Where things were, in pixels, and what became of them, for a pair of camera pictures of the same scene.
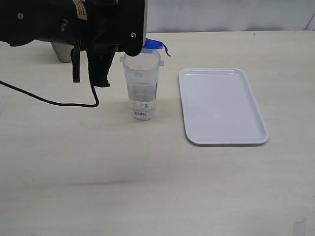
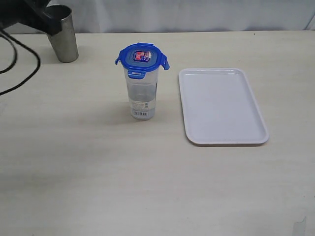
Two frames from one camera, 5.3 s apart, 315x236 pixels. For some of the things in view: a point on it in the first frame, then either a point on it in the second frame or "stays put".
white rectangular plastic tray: [220, 108] stays put
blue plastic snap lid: [150, 45] -> [139, 58]
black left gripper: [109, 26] -> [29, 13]
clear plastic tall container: [141, 73] stays put
